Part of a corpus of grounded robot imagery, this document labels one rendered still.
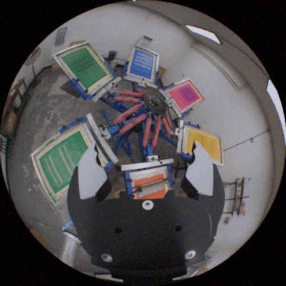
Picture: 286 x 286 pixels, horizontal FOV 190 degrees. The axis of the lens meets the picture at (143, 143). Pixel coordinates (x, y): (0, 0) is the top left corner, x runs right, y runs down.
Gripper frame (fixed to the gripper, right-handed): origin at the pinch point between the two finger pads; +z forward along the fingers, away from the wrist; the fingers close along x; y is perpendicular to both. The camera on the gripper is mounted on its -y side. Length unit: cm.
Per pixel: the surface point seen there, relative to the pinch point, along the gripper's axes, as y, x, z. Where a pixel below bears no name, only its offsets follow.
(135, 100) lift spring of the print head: 4, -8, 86
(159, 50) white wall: -193, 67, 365
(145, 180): 82, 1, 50
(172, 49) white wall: -206, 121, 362
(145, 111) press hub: 18, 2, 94
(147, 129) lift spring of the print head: 32, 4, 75
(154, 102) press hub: 6, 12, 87
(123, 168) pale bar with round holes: 57, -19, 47
